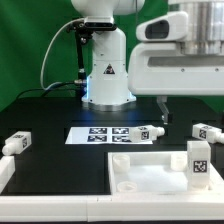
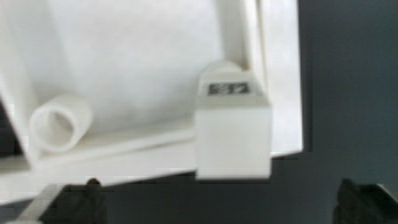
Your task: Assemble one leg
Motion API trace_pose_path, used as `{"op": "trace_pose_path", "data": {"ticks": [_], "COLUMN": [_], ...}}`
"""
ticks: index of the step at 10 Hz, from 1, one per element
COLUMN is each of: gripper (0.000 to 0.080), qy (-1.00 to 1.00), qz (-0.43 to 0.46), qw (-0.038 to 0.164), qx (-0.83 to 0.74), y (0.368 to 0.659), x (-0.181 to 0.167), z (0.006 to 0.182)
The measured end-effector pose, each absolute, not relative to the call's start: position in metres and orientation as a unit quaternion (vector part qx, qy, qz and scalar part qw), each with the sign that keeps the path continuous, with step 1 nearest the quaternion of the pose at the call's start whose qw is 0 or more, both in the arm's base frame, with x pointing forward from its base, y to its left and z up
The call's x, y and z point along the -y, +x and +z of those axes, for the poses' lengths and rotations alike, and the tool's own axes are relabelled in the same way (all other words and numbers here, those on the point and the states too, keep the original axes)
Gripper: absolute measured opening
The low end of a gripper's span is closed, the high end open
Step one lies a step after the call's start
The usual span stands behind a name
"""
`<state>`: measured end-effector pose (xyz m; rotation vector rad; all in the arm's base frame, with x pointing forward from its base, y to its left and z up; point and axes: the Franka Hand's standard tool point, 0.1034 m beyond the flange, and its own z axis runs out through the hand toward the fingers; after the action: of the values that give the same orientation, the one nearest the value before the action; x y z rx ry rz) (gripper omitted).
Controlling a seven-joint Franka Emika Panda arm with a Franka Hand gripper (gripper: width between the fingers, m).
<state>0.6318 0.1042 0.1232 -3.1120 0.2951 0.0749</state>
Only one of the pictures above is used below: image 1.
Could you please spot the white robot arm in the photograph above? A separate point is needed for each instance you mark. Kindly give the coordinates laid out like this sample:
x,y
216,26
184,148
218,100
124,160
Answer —
x,y
197,26

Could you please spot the paper sheet with tags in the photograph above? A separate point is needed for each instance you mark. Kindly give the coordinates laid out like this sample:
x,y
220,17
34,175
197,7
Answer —
x,y
98,135

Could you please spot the white square table top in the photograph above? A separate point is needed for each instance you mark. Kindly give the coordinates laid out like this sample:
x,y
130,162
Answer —
x,y
151,172

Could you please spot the white U-shaped fence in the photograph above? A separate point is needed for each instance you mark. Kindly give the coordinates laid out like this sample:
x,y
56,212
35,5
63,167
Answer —
x,y
112,207

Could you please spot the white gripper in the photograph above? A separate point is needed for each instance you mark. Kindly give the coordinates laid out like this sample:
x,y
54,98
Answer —
x,y
160,69

